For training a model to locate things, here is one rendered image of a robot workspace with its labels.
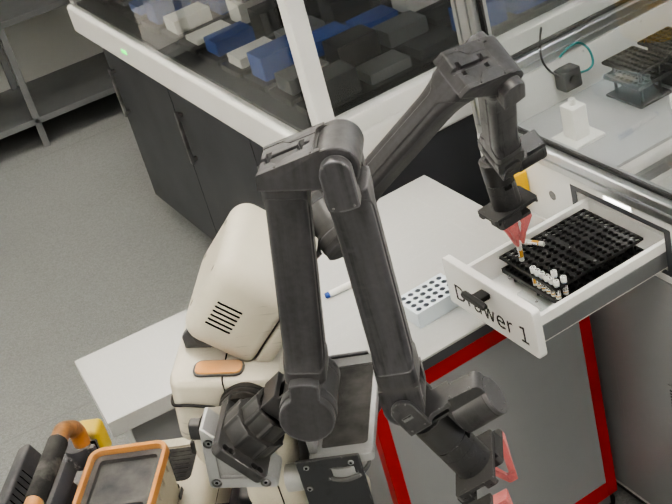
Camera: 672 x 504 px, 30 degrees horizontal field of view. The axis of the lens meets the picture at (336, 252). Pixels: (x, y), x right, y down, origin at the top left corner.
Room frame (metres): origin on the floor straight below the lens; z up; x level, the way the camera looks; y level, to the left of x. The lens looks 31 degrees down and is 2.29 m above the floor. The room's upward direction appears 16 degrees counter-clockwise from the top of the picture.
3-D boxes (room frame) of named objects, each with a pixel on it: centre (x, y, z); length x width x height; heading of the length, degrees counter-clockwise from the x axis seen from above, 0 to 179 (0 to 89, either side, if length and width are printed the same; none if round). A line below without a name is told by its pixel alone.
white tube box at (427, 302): (2.19, -0.16, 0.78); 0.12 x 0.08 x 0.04; 114
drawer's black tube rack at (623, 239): (2.06, -0.45, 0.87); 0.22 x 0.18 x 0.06; 113
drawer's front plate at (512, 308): (1.99, -0.26, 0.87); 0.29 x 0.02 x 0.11; 23
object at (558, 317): (2.07, -0.46, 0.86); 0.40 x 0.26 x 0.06; 113
